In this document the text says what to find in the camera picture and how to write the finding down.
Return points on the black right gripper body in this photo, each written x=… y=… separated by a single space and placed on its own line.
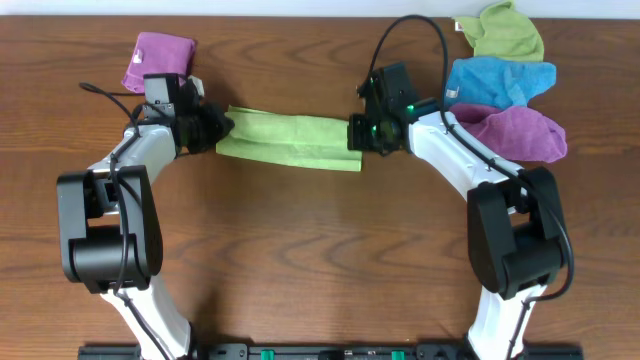
x=367 y=134

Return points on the light green microfiber cloth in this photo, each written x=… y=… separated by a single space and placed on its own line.
x=290 y=140

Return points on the crumpled purple cloth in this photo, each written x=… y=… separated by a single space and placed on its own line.
x=516 y=133

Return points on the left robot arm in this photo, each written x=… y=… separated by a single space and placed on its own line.
x=109 y=230

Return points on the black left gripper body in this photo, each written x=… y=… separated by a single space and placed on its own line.
x=220 y=126

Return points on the folded purple cloth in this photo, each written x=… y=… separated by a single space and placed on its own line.
x=157 y=53

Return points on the crumpled green cloth at back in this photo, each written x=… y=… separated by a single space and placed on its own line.
x=501 y=31

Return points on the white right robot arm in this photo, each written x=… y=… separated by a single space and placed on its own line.
x=515 y=233

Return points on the crumpled blue cloth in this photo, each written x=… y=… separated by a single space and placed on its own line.
x=497 y=83

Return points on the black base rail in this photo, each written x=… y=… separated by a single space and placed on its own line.
x=424 y=351

